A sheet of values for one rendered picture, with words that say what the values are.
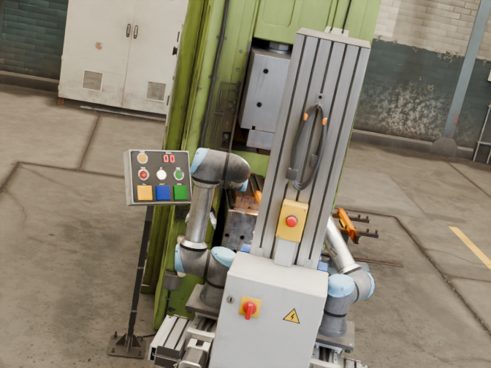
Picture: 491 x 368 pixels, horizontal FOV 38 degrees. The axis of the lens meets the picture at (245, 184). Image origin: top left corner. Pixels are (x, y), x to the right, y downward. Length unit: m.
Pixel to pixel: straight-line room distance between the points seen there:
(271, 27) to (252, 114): 0.47
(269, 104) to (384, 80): 6.52
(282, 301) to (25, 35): 7.82
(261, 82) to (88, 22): 5.50
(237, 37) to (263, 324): 1.85
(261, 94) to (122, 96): 5.52
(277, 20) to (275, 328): 1.92
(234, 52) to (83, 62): 5.42
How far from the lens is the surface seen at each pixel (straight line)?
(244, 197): 3.88
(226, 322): 2.45
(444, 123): 10.64
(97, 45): 9.05
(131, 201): 3.58
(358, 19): 3.91
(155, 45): 9.01
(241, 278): 2.37
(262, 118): 3.76
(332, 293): 2.94
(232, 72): 3.84
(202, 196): 2.89
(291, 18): 3.84
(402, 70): 10.25
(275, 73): 3.72
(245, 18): 3.81
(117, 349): 4.15
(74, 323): 4.37
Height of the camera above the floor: 2.24
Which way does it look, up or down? 18 degrees down
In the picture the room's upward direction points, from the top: 11 degrees clockwise
